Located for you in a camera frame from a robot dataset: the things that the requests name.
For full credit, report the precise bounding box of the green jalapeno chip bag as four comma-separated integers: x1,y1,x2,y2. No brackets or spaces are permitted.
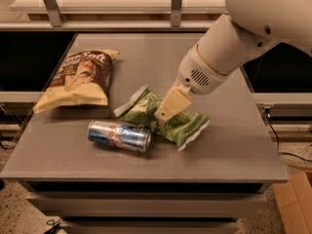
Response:
113,84,211,152

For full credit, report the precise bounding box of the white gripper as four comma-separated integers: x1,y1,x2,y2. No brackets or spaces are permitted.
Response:
153,44,232,123

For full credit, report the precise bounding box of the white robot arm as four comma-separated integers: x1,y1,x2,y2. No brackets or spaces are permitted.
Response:
155,0,312,122

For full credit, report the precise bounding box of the cardboard box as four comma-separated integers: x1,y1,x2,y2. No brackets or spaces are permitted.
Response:
273,172,312,234

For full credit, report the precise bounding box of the black cable bottom left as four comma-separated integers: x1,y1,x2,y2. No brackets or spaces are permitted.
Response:
43,217,62,234

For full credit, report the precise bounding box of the brown sea salt chip bag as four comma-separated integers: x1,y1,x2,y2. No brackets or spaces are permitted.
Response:
33,49,118,113

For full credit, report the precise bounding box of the grey drawer cabinet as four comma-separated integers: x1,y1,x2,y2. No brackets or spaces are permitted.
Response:
25,180,266,234

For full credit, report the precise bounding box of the blue silver redbull can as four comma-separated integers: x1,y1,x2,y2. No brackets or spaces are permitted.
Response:
88,120,151,153

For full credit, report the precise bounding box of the metal frame rail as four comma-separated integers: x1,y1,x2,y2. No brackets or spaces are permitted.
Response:
0,0,226,31

